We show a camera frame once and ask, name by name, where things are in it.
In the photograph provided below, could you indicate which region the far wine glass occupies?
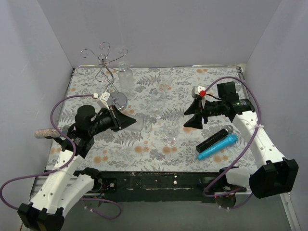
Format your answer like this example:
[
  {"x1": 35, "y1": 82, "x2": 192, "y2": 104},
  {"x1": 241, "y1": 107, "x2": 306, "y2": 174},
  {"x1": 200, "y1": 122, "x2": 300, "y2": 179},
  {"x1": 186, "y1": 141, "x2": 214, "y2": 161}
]
[{"x1": 158, "y1": 70, "x2": 172, "y2": 90}]

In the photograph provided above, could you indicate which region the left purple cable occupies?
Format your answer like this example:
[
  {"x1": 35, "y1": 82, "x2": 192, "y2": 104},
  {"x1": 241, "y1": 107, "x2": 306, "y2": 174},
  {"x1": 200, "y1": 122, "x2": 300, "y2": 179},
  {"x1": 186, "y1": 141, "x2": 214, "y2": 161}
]
[{"x1": 0, "y1": 93, "x2": 122, "y2": 219}]

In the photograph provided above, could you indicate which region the black table front rail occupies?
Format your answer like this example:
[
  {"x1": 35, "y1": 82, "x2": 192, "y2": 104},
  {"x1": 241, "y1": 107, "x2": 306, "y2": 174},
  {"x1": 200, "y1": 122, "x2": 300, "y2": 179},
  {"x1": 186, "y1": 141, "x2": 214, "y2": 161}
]
[{"x1": 67, "y1": 170, "x2": 246, "y2": 205}]

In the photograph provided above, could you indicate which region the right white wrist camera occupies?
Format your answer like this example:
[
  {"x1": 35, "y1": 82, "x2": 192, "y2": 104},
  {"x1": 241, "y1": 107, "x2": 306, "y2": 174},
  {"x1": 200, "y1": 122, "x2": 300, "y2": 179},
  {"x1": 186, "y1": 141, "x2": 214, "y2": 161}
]
[{"x1": 192, "y1": 86, "x2": 206, "y2": 99}]

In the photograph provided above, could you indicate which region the near wine glass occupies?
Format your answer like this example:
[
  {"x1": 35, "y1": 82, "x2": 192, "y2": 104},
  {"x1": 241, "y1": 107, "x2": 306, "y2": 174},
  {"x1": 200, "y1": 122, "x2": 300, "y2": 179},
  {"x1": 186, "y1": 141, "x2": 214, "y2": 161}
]
[{"x1": 163, "y1": 118, "x2": 180, "y2": 147}]

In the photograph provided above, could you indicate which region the glitter microphone on stand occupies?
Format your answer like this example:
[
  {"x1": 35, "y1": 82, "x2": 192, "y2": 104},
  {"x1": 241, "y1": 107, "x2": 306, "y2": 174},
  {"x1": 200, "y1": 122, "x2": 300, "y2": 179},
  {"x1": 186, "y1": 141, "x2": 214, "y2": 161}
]
[{"x1": 34, "y1": 125, "x2": 70, "y2": 139}]

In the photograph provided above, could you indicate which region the blue toy microphone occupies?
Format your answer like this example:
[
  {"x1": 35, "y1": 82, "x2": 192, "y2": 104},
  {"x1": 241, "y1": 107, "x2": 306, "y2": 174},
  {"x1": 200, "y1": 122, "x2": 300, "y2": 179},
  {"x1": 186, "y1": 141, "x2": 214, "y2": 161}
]
[{"x1": 197, "y1": 134, "x2": 238, "y2": 160}]

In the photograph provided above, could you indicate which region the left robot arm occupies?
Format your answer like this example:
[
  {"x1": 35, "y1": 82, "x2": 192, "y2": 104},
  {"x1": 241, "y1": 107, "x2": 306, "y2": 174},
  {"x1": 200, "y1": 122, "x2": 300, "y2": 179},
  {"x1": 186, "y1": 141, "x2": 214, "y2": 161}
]
[{"x1": 17, "y1": 105, "x2": 136, "y2": 231}]

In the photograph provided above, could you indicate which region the black microphone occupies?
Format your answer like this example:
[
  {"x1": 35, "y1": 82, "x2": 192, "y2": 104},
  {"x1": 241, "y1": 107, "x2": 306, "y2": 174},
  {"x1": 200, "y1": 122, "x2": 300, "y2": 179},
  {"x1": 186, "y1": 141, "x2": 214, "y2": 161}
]
[{"x1": 196, "y1": 125, "x2": 234, "y2": 153}]

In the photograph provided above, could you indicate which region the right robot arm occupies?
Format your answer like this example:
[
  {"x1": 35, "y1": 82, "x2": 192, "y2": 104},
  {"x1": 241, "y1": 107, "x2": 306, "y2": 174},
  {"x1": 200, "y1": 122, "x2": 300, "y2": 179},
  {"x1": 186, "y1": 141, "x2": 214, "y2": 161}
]
[{"x1": 184, "y1": 81, "x2": 299, "y2": 198}]

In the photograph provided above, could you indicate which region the floral tablecloth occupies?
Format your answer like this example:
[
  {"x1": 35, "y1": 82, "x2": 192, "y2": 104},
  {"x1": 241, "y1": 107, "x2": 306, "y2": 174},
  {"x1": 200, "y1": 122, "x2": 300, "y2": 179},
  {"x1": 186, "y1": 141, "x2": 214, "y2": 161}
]
[{"x1": 49, "y1": 66, "x2": 259, "y2": 173}]

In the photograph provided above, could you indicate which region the middle wine glass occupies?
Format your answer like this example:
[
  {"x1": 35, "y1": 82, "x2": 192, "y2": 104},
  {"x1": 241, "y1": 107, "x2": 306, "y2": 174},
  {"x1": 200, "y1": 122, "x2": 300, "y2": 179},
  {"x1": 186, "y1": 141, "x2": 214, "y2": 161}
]
[{"x1": 151, "y1": 89, "x2": 166, "y2": 119}]

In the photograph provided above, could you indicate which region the chrome wine glass rack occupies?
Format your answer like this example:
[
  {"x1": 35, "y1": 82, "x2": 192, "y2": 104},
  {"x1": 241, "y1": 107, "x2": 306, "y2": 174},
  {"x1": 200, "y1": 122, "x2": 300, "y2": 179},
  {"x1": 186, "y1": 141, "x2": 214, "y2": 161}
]
[{"x1": 76, "y1": 42, "x2": 128, "y2": 111}]

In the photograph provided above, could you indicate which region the patterned tumbler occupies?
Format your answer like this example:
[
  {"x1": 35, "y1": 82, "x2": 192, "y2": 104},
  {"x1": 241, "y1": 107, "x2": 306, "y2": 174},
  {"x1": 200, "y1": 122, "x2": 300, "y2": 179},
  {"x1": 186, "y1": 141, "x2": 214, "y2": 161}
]
[
  {"x1": 129, "y1": 116, "x2": 152, "y2": 133},
  {"x1": 118, "y1": 61, "x2": 134, "y2": 89}
]

